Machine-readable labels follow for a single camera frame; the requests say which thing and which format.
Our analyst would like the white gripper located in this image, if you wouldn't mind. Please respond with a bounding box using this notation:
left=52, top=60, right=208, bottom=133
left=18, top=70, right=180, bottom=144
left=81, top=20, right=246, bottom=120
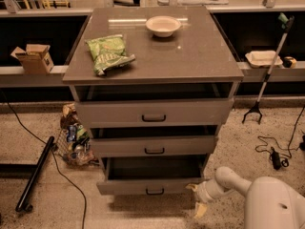
left=186, top=179, right=226, bottom=219

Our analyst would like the grey bottom drawer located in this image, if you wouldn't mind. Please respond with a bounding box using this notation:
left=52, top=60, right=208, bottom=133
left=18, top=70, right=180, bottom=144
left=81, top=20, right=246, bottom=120
left=97, top=155, right=209, bottom=196

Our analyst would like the grey drawer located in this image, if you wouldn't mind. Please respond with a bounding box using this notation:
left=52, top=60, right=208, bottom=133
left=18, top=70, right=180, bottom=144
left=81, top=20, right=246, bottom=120
left=75, top=83, right=233, bottom=128
left=97, top=155, right=209, bottom=196
left=91, top=125, right=218, bottom=157

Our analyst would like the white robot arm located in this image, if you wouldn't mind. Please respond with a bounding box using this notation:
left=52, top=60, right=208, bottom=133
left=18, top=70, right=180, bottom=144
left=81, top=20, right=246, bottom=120
left=186, top=167, right=305, bottom=229

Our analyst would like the grey middle drawer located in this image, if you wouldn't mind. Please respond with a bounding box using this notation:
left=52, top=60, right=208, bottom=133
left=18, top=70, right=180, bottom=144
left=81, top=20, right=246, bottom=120
left=91, top=125, right=218, bottom=157

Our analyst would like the grey top drawer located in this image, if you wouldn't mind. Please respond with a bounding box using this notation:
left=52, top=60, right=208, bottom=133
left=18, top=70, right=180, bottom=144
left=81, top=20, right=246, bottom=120
left=75, top=83, right=233, bottom=128

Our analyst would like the grey drawer cabinet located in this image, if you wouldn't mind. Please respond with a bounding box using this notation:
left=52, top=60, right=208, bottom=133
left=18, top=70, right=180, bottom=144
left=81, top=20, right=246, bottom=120
left=62, top=6, right=245, bottom=164

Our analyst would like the white foam takeout container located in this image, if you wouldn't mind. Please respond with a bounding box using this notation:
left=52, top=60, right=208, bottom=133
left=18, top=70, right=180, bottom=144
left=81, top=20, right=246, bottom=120
left=245, top=51, right=282, bottom=68

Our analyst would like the yellow tape measure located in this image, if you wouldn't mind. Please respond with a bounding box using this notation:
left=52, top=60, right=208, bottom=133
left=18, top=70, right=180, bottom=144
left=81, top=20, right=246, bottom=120
left=283, top=56, right=296, bottom=68

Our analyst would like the green chip bag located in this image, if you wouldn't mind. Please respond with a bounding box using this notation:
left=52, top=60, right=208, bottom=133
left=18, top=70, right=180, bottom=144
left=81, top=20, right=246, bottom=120
left=86, top=34, right=135, bottom=76

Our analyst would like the white paper bowl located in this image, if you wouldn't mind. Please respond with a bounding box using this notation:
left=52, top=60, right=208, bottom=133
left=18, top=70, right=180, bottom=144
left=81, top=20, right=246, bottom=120
left=146, top=16, right=181, bottom=38

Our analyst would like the black metal pole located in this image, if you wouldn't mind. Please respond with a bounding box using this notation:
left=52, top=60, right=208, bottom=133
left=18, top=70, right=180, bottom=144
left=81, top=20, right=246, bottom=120
left=15, top=136, right=54, bottom=213

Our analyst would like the grabber reacher tool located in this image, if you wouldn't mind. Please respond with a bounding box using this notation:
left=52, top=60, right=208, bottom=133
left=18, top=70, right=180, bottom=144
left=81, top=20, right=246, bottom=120
left=242, top=12, right=295, bottom=123

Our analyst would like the brown cardboard box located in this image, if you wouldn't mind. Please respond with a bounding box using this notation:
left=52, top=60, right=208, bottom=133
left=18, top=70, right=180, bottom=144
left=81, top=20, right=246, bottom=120
left=10, top=44, right=53, bottom=74

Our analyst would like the black power adapter with cable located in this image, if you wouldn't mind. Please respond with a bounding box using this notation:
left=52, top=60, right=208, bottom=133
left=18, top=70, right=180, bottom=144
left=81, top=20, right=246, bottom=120
left=254, top=105, right=305, bottom=172

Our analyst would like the black floor cable left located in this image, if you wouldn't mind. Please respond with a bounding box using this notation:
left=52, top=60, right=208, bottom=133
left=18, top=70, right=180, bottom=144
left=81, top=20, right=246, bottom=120
left=0, top=91, right=88, bottom=229

